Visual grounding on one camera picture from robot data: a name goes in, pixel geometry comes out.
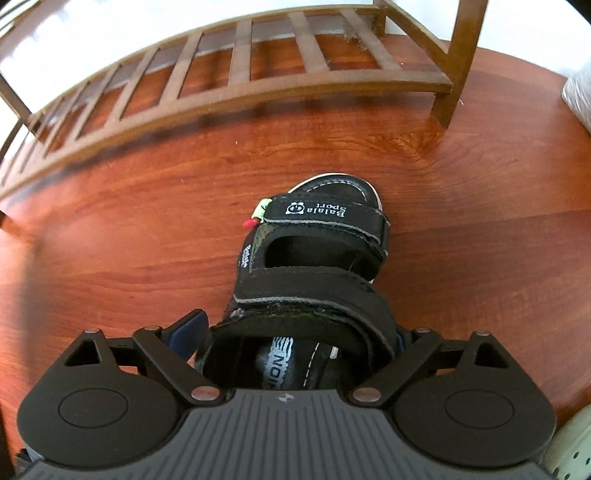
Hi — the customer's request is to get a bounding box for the white printed plastic bag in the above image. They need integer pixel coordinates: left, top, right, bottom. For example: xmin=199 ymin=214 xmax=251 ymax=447
xmin=561 ymin=60 xmax=591 ymax=134

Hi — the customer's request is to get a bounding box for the mint green clog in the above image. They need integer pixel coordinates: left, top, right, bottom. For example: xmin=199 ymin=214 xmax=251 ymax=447
xmin=542 ymin=411 xmax=591 ymax=480

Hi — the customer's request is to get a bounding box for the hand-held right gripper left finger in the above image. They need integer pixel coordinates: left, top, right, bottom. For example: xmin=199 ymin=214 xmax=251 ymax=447
xmin=65 ymin=309 xmax=225 ymax=407

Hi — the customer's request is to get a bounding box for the brown wooden shoe rack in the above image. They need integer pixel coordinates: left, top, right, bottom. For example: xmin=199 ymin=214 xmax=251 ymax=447
xmin=0 ymin=0 xmax=490 ymax=222

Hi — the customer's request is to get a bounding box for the black strap sandal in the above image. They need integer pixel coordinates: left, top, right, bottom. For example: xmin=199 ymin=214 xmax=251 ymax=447
xmin=194 ymin=173 xmax=402 ymax=393

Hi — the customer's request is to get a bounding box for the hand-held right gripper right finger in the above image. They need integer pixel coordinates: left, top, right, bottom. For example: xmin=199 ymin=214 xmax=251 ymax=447
xmin=350 ymin=327 xmax=513 ymax=407

